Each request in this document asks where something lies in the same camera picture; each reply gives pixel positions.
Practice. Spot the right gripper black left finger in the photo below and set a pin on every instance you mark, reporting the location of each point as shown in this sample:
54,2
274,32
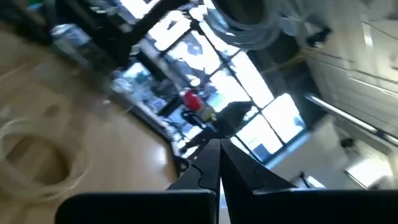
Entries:
199,180

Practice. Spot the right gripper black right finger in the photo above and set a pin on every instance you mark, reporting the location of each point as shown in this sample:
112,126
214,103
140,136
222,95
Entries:
245,186

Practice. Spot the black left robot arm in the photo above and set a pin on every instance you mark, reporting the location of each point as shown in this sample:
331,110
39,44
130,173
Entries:
109,34

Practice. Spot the red round object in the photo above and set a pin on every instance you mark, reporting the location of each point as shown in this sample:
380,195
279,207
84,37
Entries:
192,101

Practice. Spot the silver metal bar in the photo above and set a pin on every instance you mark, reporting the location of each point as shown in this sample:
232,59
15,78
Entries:
342,115

